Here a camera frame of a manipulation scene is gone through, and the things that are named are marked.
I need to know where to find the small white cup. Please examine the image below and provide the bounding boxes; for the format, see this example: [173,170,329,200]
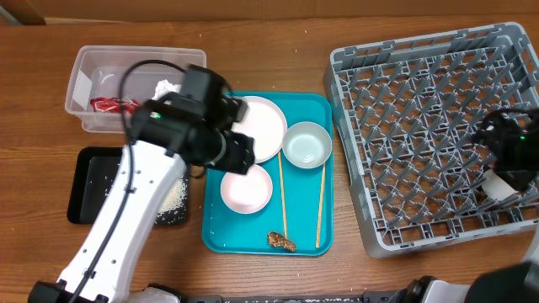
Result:
[481,169,517,201]

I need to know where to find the wooden chopstick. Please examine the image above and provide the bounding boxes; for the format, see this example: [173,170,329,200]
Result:
[277,151,288,239]
[315,163,326,248]

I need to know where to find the small white plate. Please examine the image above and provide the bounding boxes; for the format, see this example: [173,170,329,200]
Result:
[220,165,273,215]

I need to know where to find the large white plate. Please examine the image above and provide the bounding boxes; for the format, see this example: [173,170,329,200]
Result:
[232,96,288,163]

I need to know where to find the grey bowl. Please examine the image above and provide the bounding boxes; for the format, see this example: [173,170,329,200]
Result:
[282,121,333,169]

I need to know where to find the brown food scrap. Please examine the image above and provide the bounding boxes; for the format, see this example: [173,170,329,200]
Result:
[267,231,296,253]

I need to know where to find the white napkin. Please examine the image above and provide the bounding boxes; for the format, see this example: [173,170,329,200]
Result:
[152,79,182,100]

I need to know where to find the red snack wrapper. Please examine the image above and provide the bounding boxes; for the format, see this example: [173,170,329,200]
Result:
[90,97,140,114]

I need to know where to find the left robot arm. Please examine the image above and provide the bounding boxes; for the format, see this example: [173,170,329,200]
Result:
[28,65,254,302]

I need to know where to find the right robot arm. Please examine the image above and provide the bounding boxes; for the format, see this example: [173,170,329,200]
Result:
[388,109,538,303]

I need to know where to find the grey dishwasher rack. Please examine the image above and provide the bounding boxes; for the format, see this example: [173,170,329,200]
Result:
[323,23,538,258]

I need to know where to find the pile of rice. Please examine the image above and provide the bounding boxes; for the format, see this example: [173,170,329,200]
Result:
[154,178,189,226]

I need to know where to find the teal serving tray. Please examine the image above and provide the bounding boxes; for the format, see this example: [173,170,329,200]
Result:
[201,91,334,257]

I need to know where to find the clear plastic bin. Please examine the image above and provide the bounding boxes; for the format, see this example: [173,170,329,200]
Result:
[65,45,206,134]

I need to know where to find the black plastic tray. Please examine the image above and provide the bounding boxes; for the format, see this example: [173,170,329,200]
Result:
[67,146,190,224]

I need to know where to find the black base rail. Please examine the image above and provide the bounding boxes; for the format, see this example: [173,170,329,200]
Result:
[180,290,413,303]

